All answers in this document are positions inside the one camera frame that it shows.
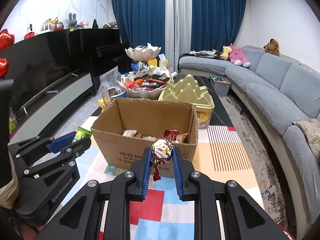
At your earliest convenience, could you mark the small yellow bear figure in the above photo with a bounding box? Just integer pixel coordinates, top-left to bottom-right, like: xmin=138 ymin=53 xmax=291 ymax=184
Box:
xmin=97 ymin=99 xmax=106 ymax=113

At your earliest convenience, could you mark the brown cardboard box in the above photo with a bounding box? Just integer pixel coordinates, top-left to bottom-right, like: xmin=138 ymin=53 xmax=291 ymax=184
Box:
xmin=91 ymin=98 xmax=199 ymax=170

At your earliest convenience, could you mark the tiered white snack bowl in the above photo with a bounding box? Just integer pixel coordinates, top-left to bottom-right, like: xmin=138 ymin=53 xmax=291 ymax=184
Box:
xmin=118 ymin=43 xmax=177 ymax=100

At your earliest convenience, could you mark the gold red candy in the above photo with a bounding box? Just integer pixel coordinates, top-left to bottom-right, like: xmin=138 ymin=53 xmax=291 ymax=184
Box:
xmin=151 ymin=129 xmax=179 ymax=181

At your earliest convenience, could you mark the black curved television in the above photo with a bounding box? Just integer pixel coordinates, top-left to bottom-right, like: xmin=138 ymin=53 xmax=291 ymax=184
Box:
xmin=1 ymin=29 xmax=86 ymax=116

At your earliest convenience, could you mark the grey storage bin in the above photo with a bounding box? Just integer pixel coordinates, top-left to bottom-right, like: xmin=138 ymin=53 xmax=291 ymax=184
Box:
xmin=210 ymin=76 xmax=231 ymax=96

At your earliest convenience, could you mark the blue right curtain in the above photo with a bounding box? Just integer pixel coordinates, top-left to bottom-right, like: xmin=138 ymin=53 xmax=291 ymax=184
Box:
xmin=190 ymin=0 xmax=246 ymax=51

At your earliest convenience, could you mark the green small snack packet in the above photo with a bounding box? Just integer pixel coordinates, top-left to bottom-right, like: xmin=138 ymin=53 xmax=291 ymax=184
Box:
xmin=72 ymin=126 xmax=92 ymax=142

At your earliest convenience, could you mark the beige quilted jacket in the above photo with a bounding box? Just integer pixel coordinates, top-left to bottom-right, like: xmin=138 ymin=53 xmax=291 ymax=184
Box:
xmin=293 ymin=119 xmax=320 ymax=162

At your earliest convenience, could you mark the white sheer curtain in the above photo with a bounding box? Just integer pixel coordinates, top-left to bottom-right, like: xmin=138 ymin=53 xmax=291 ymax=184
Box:
xmin=165 ymin=0 xmax=193 ymax=73

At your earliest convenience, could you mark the blue curtain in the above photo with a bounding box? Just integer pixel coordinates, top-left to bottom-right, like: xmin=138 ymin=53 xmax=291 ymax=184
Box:
xmin=111 ymin=0 xmax=165 ymax=54
xmin=190 ymin=0 xmax=246 ymax=51

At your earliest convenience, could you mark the red heart balloon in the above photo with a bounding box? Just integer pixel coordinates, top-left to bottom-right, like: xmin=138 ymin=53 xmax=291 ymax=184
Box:
xmin=0 ymin=58 xmax=10 ymax=79
xmin=0 ymin=29 xmax=15 ymax=50

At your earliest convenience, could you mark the grey rabbit plush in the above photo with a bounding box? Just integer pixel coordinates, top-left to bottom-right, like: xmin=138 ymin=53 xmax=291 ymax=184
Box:
xmin=68 ymin=12 xmax=78 ymax=29

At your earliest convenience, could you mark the colourful patchwork table cloth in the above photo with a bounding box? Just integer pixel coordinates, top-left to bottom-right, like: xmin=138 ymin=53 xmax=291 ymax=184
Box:
xmin=60 ymin=124 xmax=264 ymax=239

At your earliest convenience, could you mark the red heart balloon upper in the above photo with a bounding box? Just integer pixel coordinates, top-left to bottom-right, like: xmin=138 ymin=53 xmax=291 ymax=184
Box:
xmin=0 ymin=29 xmax=15 ymax=50

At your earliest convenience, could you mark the grey white tv cabinet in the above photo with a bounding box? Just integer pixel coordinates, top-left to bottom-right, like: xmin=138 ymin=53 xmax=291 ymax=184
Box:
xmin=9 ymin=74 xmax=93 ymax=144

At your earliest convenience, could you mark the grey patterned floor rug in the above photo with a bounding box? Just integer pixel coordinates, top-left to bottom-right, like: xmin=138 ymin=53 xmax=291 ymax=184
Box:
xmin=219 ymin=93 xmax=297 ymax=237

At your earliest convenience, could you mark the red heart balloon lower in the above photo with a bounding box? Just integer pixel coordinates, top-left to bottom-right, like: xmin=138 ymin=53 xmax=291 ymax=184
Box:
xmin=0 ymin=58 xmax=10 ymax=79

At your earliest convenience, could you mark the black upright piano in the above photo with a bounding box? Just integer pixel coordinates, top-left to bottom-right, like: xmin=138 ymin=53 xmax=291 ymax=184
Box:
xmin=68 ymin=29 xmax=132 ymax=92

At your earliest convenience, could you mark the pink plush toy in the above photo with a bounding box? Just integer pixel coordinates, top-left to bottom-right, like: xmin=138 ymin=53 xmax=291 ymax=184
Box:
xmin=229 ymin=43 xmax=251 ymax=68

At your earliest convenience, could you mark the yellow plush toy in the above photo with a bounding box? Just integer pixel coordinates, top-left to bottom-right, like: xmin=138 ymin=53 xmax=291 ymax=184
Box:
xmin=220 ymin=46 xmax=232 ymax=61

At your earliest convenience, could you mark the blue left curtain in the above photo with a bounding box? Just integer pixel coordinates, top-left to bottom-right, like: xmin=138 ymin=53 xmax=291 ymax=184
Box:
xmin=111 ymin=0 xmax=165 ymax=54

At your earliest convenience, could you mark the gold lidded cookie tin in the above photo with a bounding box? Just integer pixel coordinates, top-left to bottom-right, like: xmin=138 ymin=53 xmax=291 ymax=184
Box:
xmin=158 ymin=74 xmax=215 ymax=129

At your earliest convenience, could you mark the clear glass jar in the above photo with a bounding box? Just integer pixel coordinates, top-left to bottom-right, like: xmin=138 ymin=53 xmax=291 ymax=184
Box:
xmin=102 ymin=86 xmax=126 ymax=105

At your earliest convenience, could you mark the grey sectional sofa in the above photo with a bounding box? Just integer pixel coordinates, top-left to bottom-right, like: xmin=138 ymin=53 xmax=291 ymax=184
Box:
xmin=178 ymin=46 xmax=319 ymax=239

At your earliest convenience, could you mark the brown plush bear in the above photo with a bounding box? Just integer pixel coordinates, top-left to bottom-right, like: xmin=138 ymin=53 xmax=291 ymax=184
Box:
xmin=264 ymin=38 xmax=280 ymax=56

